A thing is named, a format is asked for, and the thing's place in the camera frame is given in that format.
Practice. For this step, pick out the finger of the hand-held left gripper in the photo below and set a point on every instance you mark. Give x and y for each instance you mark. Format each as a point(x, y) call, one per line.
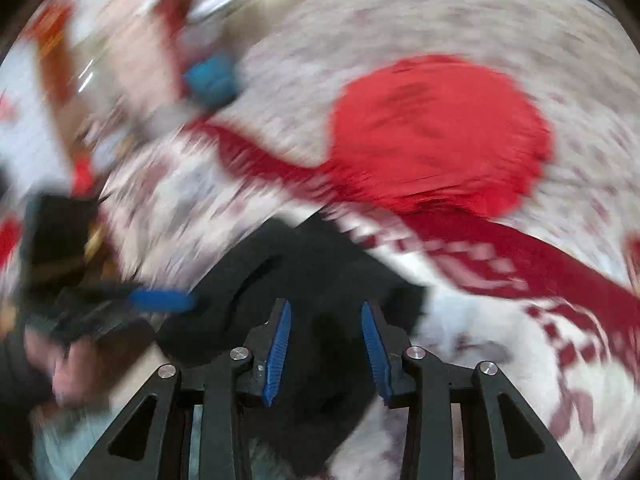
point(160, 301)

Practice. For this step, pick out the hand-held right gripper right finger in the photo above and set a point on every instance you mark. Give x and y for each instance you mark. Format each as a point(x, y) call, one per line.
point(374, 350)

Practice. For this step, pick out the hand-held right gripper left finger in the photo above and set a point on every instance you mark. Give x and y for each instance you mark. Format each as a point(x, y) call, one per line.
point(277, 350)

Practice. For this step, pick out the black pants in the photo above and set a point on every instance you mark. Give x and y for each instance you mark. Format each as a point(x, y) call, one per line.
point(320, 270)

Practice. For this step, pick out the person's left forearm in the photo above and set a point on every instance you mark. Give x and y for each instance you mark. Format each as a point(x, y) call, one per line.
point(20, 375)

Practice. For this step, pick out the person's left hand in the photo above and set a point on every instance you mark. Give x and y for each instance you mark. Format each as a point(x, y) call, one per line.
point(75, 370)

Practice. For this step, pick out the red and white plush blanket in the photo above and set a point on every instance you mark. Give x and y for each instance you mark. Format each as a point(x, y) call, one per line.
point(500, 350)

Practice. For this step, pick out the blue bag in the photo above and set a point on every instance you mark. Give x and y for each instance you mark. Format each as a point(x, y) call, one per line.
point(210, 82)

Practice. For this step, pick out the red round frilled cushion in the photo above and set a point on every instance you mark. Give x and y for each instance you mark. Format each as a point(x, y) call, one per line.
point(440, 130)

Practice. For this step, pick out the red cloth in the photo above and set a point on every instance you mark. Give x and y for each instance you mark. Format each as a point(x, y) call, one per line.
point(175, 5)

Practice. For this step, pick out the small-flower print quilt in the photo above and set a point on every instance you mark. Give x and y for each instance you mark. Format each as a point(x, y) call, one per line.
point(400, 15)

